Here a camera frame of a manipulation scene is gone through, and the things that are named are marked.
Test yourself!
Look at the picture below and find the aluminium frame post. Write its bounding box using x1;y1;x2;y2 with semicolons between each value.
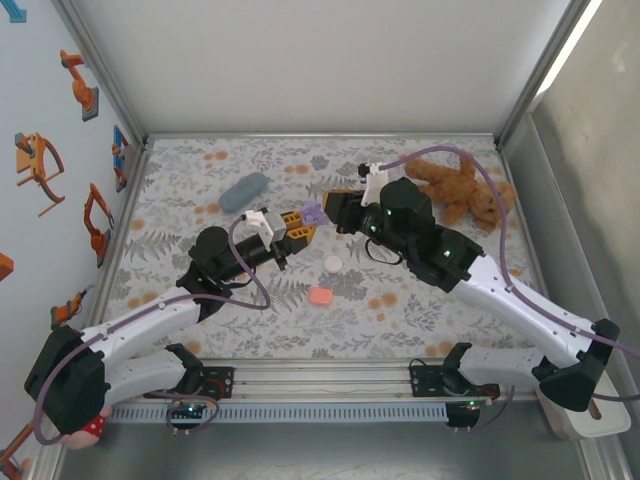
494;0;609;151
52;0;151;151

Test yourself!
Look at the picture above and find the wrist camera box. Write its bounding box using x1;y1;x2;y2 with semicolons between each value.
357;160;387;207
243;208;288;251

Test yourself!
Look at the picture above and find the white tissue box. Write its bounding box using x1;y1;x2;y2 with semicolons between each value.
538;372;632;441

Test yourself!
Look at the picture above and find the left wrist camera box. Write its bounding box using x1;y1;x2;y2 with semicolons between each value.
243;208;288;251

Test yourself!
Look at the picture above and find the purple earbud charging case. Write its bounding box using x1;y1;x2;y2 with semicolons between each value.
301;200;329;225

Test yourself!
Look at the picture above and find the pink pig plush toy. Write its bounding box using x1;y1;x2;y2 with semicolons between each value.
63;405;114;451

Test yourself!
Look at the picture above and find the brown teddy bear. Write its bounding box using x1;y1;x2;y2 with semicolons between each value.
403;154;519;232

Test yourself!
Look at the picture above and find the long aluminium table edge rail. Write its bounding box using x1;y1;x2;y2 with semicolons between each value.
143;131;501;142

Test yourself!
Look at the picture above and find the aluminium mounting rail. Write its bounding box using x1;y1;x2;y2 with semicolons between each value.
107;360;539;405

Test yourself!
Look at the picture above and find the black controller board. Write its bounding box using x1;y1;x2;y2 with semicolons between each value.
446;399;489;429
166;401;217;424

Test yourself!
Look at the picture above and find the blue-grey glasses case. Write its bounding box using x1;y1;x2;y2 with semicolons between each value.
218;171;268;214

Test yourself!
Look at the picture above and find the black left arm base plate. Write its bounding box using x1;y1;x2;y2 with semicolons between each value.
197;366;235;400

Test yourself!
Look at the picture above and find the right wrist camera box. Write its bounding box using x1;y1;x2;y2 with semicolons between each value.
357;160;387;207

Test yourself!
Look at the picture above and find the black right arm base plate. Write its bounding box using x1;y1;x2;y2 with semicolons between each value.
408;364;501;400

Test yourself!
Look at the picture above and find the aluminium table side rail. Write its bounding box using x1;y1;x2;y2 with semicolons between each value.
499;145;591;326
82;145;152;331

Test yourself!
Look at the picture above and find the white slotted cable duct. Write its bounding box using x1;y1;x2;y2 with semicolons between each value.
109;403;448;424

